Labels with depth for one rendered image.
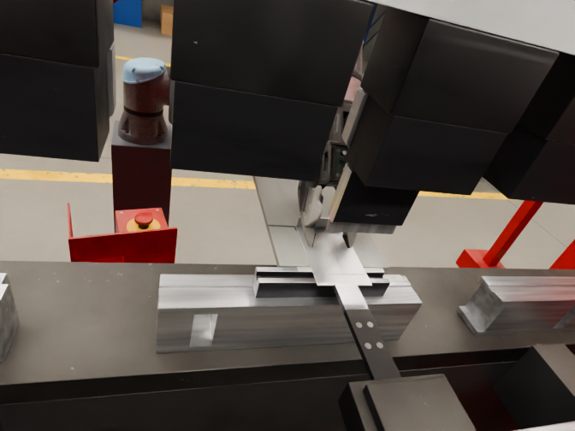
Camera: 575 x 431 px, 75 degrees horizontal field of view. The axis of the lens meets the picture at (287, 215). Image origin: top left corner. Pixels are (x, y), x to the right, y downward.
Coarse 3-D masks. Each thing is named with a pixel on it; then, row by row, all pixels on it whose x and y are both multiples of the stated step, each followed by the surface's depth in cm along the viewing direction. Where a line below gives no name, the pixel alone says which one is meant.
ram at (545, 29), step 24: (384, 0) 29; (408, 0) 30; (432, 0) 30; (456, 0) 30; (480, 0) 31; (504, 0) 31; (528, 0) 32; (552, 0) 32; (456, 24) 32; (480, 24) 32; (504, 24) 33; (528, 24) 33; (552, 24) 34; (552, 48) 35
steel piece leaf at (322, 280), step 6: (318, 276) 53; (324, 276) 53; (330, 276) 53; (336, 276) 54; (342, 276) 54; (348, 276) 54; (354, 276) 55; (360, 276) 55; (366, 276) 55; (318, 282) 52; (324, 282) 52; (330, 282) 52; (336, 282) 53; (342, 282) 53; (348, 282) 53; (354, 282) 54; (360, 282) 54; (366, 282) 54
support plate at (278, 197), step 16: (256, 176) 72; (272, 192) 68; (288, 192) 70; (272, 208) 64; (288, 208) 66; (272, 224) 61; (288, 224) 62; (272, 240) 57; (288, 240) 58; (368, 240) 63; (288, 256) 55; (304, 256) 56; (368, 256) 60
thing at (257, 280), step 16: (256, 272) 52; (272, 272) 52; (288, 272) 53; (304, 272) 53; (368, 272) 57; (256, 288) 51; (272, 288) 51; (288, 288) 52; (304, 288) 52; (320, 288) 53; (368, 288) 55; (384, 288) 56
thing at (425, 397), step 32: (352, 288) 52; (352, 320) 47; (384, 352) 44; (352, 384) 38; (384, 384) 37; (416, 384) 38; (448, 384) 39; (352, 416) 37; (384, 416) 35; (416, 416) 35; (448, 416) 36
